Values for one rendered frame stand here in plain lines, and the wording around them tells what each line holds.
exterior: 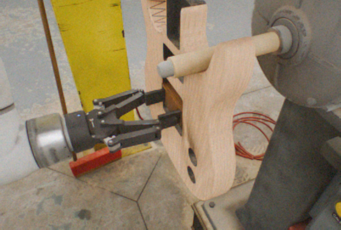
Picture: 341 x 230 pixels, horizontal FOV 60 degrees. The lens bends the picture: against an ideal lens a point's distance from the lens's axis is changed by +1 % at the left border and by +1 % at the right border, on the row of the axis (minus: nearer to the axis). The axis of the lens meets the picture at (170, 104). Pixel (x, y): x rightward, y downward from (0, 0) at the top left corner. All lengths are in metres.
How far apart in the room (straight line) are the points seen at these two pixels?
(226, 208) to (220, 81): 1.02
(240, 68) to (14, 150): 0.37
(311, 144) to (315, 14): 0.41
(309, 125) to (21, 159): 0.64
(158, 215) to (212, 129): 1.24
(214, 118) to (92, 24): 0.98
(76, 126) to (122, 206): 1.21
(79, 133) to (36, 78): 2.12
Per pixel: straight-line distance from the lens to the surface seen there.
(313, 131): 0.80
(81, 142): 0.54
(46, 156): 0.54
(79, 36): 1.37
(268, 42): 0.49
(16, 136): 0.54
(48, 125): 0.54
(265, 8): 0.58
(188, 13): 0.47
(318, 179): 0.86
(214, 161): 0.50
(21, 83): 2.64
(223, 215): 1.36
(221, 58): 0.38
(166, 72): 0.42
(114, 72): 1.51
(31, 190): 1.91
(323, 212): 0.61
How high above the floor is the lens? 1.51
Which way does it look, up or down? 44 degrees down
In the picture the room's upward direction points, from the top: straight up
